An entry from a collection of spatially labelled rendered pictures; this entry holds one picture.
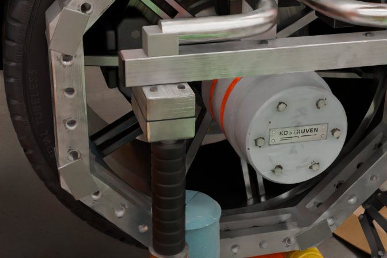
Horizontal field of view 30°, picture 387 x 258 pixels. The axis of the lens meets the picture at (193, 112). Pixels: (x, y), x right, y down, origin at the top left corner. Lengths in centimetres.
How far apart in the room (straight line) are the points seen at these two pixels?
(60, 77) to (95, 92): 230
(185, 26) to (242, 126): 18
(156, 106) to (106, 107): 235
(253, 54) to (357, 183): 42
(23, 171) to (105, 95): 72
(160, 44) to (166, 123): 8
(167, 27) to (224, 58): 7
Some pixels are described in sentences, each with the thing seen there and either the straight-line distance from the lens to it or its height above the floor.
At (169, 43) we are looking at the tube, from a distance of 72.
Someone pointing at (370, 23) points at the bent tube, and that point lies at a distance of 81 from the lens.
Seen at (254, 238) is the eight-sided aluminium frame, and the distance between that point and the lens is 109.
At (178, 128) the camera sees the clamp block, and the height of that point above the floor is 91.
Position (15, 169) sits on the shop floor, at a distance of 262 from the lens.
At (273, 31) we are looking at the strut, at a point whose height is 93.
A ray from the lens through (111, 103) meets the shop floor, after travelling 309.
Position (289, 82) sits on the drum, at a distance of 84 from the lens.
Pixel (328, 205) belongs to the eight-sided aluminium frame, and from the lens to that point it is 112.
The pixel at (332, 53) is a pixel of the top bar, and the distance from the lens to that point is 78.
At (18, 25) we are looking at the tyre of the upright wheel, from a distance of 98.
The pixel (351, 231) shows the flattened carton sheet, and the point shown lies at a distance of 226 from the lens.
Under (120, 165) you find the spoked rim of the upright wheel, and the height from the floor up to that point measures 68.
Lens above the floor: 122
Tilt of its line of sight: 24 degrees down
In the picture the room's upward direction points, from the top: 1 degrees clockwise
